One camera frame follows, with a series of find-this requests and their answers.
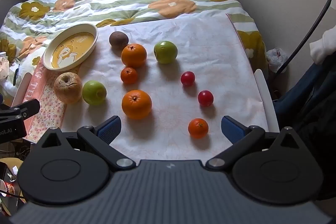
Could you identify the brown kiwi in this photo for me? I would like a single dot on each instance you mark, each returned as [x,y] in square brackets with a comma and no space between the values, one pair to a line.
[118,39]

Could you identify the white table cloth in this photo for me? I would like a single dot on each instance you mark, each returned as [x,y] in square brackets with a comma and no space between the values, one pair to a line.
[210,56]

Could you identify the small tangerine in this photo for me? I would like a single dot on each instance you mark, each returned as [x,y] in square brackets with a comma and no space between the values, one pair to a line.
[198,128]
[129,75]

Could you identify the red cherry tomato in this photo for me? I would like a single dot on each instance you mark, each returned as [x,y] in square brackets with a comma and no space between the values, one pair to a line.
[205,98]
[187,78]

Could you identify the green apple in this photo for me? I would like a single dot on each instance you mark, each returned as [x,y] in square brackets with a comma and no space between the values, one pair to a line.
[165,52]
[94,92]

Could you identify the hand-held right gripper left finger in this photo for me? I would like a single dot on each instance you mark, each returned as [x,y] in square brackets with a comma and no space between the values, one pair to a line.
[109,130]

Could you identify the brown pear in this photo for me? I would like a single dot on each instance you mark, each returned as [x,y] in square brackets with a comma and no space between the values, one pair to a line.
[67,87]

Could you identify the large orange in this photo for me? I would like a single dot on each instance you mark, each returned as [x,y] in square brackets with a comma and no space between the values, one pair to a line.
[134,55]
[136,104]

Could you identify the white plastic rail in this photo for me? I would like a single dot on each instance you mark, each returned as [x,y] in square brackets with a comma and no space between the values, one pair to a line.
[265,98]

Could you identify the oval duck print dish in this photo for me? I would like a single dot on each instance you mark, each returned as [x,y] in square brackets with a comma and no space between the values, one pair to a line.
[71,48]

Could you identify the white clothing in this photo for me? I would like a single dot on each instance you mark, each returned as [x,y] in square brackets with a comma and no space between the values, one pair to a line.
[324,45]

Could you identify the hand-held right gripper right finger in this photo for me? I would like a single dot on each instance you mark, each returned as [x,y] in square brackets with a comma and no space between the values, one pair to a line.
[233,130]

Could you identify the pink floral cloth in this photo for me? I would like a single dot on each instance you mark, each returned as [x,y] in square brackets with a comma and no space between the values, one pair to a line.
[47,113]

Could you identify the crumpled plastic bag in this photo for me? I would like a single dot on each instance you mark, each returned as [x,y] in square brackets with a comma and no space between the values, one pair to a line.
[277,57]

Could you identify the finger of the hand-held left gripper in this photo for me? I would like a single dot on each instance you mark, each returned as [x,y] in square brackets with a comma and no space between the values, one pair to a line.
[27,108]

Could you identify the dark blue clothing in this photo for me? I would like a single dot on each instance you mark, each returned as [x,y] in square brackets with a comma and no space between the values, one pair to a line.
[307,108]

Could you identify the red printed cup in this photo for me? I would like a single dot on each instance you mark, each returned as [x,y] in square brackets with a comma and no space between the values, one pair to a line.
[9,188]

